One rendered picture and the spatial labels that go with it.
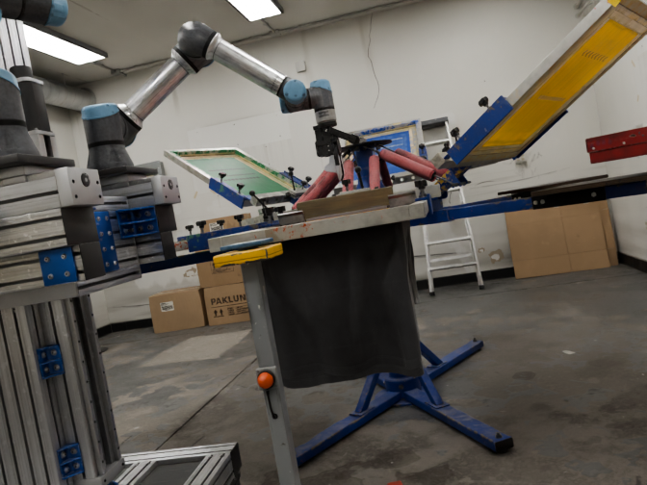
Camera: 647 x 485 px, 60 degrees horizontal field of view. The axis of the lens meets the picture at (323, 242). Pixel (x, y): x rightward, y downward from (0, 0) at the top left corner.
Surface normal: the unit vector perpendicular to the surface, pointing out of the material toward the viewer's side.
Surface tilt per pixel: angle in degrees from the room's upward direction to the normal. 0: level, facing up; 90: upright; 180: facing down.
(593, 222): 78
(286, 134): 90
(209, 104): 90
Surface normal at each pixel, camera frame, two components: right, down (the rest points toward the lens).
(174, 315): -0.15, 0.09
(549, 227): -0.23, -0.12
